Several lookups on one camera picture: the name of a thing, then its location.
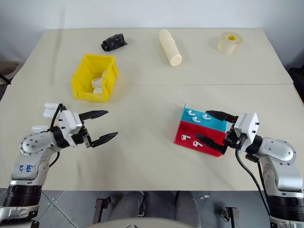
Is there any translucent tape roll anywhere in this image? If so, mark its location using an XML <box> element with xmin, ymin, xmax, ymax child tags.
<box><xmin>217</xmin><ymin>32</ymin><xmax>243</xmax><ymax>56</ymax></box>

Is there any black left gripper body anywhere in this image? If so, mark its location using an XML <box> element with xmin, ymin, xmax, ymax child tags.
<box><xmin>70</xmin><ymin>120</ymin><xmax>95</xmax><ymax>149</ymax></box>

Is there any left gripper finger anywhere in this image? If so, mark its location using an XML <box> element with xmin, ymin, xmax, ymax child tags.
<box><xmin>91</xmin><ymin>132</ymin><xmax>119</xmax><ymax>149</ymax></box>
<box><xmin>78</xmin><ymin>109</ymin><xmax>110</xmax><ymax>120</ymax></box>

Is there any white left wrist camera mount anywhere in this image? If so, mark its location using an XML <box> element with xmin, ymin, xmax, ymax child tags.
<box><xmin>57</xmin><ymin>109</ymin><xmax>84</xmax><ymax>143</ymax></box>

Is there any black crumpled plastic bag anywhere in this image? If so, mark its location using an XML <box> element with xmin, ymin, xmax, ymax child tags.
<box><xmin>101</xmin><ymin>33</ymin><xmax>129</xmax><ymax>52</ymax></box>

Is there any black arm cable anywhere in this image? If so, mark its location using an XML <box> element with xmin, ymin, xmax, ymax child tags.
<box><xmin>234</xmin><ymin>147</ymin><xmax>274</xmax><ymax>224</ymax></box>
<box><xmin>47</xmin><ymin>103</ymin><xmax>67</xmax><ymax>167</ymax></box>

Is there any rusty metal bracket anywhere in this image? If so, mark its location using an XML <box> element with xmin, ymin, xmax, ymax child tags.
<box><xmin>95</xmin><ymin>197</ymin><xmax>112</xmax><ymax>225</ymax></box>
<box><xmin>219</xmin><ymin>206</ymin><xmax>239</xmax><ymax>228</ymax></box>

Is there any cream cylindrical roll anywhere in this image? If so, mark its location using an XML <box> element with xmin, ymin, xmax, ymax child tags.
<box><xmin>158</xmin><ymin>28</ymin><xmax>183</xmax><ymax>67</ymax></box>

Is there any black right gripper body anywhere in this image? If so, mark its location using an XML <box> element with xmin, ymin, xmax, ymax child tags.
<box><xmin>224</xmin><ymin>129</ymin><xmax>248</xmax><ymax>151</ymax></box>

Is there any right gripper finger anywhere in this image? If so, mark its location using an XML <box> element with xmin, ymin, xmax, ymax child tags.
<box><xmin>194</xmin><ymin>133</ymin><xmax>230</xmax><ymax>156</ymax></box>
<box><xmin>205</xmin><ymin>109</ymin><xmax>239</xmax><ymax>124</ymax></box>

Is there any dark background object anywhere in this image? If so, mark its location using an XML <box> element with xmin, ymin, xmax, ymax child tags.
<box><xmin>287</xmin><ymin>67</ymin><xmax>304</xmax><ymax>105</ymax></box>

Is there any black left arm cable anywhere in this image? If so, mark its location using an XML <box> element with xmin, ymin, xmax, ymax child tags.
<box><xmin>47</xmin><ymin>103</ymin><xmax>67</xmax><ymax>167</ymax></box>

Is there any blue plastic tray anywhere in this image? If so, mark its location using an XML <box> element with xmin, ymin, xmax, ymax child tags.
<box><xmin>173</xmin><ymin>103</ymin><xmax>238</xmax><ymax>158</ymax></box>

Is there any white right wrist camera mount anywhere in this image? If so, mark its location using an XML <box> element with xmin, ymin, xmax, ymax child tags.
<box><xmin>233</xmin><ymin>112</ymin><xmax>260</xmax><ymax>143</ymax></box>

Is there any yellow plastic bin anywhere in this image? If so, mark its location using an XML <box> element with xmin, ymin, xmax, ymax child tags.
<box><xmin>70</xmin><ymin>53</ymin><xmax>119</xmax><ymax>103</ymax></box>

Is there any beige round background object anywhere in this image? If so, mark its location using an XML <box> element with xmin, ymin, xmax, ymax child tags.
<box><xmin>0</xmin><ymin>61</ymin><xmax>21</xmax><ymax>84</ymax></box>

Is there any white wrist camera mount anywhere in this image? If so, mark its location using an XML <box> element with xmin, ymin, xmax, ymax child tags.
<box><xmin>57</xmin><ymin>109</ymin><xmax>84</xmax><ymax>143</ymax></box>
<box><xmin>233</xmin><ymin>112</ymin><xmax>260</xmax><ymax>143</ymax></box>

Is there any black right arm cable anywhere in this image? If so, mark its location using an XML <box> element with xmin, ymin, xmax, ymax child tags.
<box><xmin>234</xmin><ymin>147</ymin><xmax>274</xmax><ymax>224</ymax></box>

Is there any grey padded leg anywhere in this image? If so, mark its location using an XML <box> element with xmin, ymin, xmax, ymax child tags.
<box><xmin>174</xmin><ymin>191</ymin><xmax>200</xmax><ymax>221</ymax></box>
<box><xmin>110</xmin><ymin>191</ymin><xmax>145</xmax><ymax>225</ymax></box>

